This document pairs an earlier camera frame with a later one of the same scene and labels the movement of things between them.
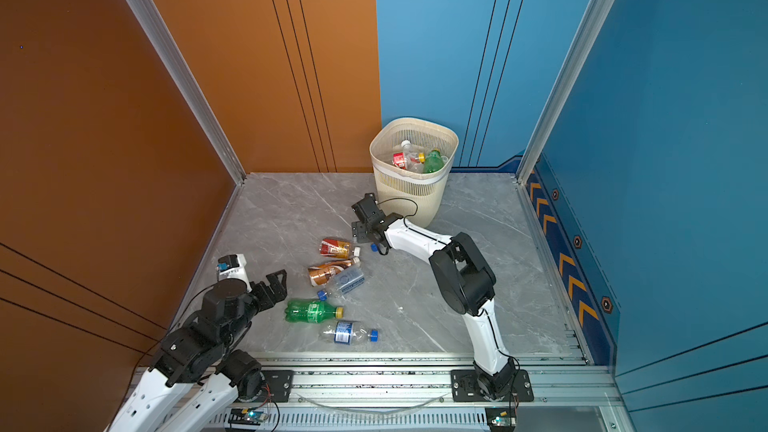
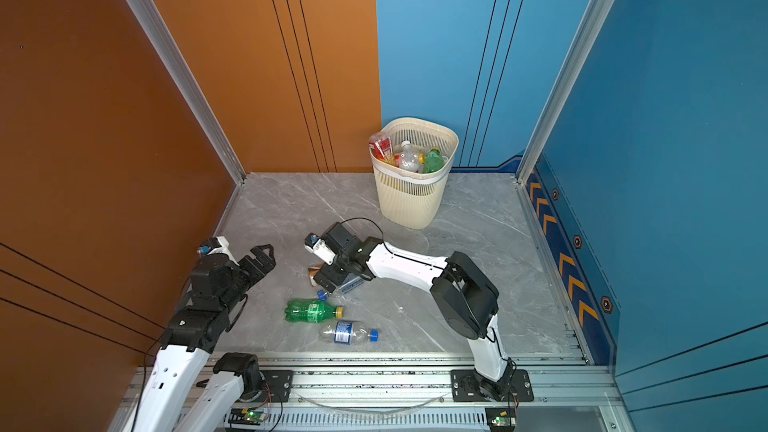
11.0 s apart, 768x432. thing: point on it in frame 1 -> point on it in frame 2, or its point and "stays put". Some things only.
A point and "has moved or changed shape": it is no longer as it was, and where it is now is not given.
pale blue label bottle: [342, 284] stays put
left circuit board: [248, 417] stays put
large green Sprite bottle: [312, 311] stays put
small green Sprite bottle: [434, 161] stays put
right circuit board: [501, 419] stays put
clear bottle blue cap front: [347, 333] stays put
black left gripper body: [260, 299] -> [245, 277]
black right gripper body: [362, 233] -> [335, 273]
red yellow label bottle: [333, 247] has moved or changed shape
